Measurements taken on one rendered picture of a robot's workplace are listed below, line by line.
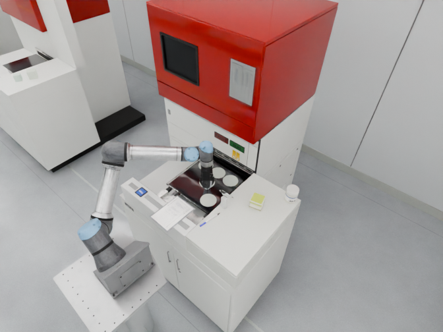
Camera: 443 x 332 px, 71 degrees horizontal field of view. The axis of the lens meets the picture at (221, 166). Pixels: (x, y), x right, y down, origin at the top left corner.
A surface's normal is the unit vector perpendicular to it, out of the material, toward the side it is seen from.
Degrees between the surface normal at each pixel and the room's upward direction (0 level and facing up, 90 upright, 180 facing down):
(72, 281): 0
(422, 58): 90
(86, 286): 0
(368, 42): 90
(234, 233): 0
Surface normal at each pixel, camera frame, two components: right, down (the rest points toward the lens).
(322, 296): 0.02, -0.71
